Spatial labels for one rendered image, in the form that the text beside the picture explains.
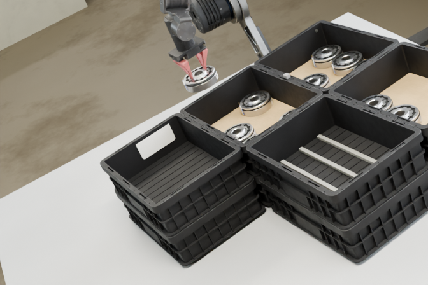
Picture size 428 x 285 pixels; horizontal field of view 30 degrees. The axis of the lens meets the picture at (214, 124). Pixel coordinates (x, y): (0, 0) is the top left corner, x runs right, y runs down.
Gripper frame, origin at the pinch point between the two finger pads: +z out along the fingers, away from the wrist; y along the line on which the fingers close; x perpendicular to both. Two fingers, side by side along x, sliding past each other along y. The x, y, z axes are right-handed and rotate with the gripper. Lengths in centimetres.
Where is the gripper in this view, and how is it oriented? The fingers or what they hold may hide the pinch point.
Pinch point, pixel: (197, 71)
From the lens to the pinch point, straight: 241.9
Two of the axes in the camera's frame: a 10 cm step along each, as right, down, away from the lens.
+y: 8.0, -5.3, 2.9
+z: 3.6, 8.0, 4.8
